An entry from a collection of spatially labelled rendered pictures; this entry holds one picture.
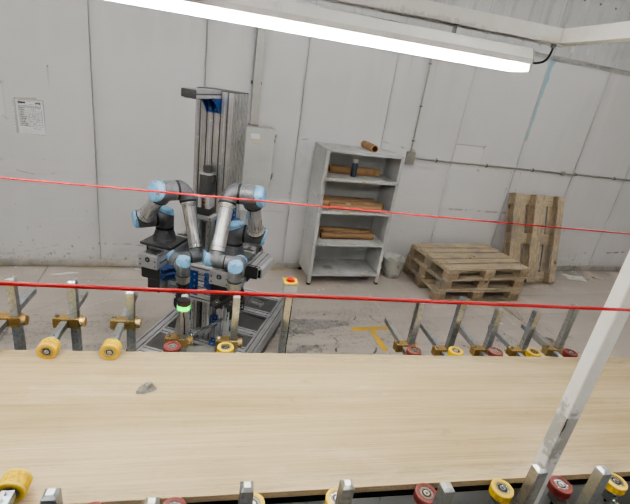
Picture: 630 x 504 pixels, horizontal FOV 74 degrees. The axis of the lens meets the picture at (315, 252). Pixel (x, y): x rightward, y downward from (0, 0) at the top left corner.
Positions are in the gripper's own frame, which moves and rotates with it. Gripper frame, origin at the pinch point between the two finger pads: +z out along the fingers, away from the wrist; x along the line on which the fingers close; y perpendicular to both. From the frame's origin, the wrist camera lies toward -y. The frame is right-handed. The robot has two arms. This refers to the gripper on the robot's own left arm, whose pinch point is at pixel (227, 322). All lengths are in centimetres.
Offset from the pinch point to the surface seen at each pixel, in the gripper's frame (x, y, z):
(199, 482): -87, -40, 1
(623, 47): 137, 550, -219
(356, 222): 210, 240, 28
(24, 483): -72, -87, -5
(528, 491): -143, 48, -16
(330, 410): -75, 19, 1
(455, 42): -67, 48, -144
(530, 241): 121, 471, 33
